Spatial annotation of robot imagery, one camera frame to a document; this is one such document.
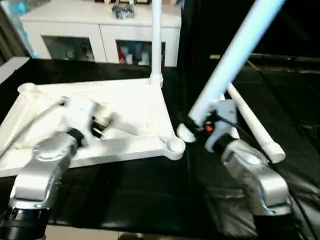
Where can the white plastic table top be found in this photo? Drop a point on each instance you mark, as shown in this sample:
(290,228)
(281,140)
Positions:
(120,110)

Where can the white plastic table leg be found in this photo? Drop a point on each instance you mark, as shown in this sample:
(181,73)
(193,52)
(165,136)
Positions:
(255,122)
(230,120)
(156,40)
(235,55)

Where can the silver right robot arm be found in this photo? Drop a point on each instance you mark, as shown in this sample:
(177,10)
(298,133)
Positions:
(255,180)

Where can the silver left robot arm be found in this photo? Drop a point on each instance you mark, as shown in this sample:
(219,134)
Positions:
(42,170)

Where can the black work mat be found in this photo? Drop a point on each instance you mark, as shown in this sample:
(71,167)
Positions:
(150,200)

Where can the white cabinet with glass doors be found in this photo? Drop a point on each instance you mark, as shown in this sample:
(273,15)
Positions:
(95,27)

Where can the dark low furniture silver edge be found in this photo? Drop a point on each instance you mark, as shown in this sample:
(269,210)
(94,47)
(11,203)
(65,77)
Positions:
(285,62)

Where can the grey bundle of small items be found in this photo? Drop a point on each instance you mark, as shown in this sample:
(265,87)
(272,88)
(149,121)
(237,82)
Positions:
(122,11)

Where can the light blue plastic item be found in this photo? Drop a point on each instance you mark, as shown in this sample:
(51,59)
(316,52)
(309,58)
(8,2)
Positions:
(20,25)

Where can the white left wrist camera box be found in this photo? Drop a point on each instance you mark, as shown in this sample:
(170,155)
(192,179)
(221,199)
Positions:
(82,115)

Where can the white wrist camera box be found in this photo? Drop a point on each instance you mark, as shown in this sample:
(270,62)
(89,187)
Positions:
(225,115)
(82,115)

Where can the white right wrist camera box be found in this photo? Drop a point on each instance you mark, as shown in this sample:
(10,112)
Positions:
(225,115)

